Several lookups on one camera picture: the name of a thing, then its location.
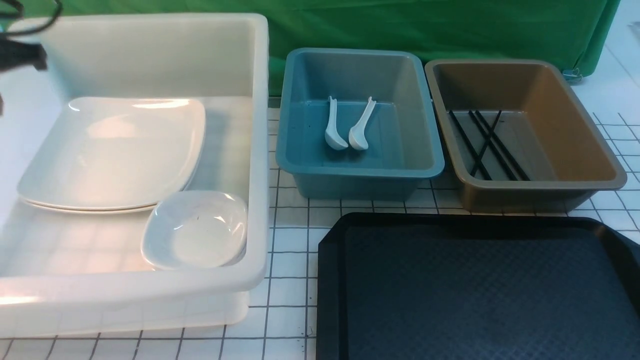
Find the green backdrop cloth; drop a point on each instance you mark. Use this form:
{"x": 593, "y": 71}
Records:
{"x": 570, "y": 34}

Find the white soup spoon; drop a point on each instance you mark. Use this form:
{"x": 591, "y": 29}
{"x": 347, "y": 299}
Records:
{"x": 332, "y": 137}

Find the large white rice plate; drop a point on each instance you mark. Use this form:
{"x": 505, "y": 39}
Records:
{"x": 111, "y": 121}

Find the white spoon in teal bin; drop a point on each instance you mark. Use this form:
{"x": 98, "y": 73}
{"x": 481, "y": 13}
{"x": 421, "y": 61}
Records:
{"x": 357, "y": 137}

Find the brown plastic bin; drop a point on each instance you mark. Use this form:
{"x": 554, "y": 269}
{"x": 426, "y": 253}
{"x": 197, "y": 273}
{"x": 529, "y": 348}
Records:
{"x": 552, "y": 157}

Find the large white plastic bin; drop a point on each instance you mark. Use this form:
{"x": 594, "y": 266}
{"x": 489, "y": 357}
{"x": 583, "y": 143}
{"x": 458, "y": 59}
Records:
{"x": 69, "y": 273}

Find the teal plastic bin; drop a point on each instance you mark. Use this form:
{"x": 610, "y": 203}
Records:
{"x": 402, "y": 133}

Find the black serving tray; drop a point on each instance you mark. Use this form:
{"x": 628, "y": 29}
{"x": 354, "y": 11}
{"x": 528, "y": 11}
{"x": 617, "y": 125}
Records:
{"x": 476, "y": 287}

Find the white bowl tray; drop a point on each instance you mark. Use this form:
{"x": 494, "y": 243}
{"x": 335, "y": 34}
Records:
{"x": 195, "y": 229}

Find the metal clip on backdrop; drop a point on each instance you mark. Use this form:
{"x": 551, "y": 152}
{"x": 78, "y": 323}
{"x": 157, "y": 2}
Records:
{"x": 572, "y": 76}

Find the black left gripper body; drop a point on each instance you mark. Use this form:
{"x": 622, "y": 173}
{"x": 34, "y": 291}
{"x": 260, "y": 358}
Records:
{"x": 15, "y": 54}

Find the white square plate in bin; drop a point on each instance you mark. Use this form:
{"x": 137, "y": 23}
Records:
{"x": 101, "y": 179}

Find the black chopstick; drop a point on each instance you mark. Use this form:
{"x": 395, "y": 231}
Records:
{"x": 492, "y": 145}
{"x": 470, "y": 148}
{"x": 487, "y": 131}
{"x": 502, "y": 145}

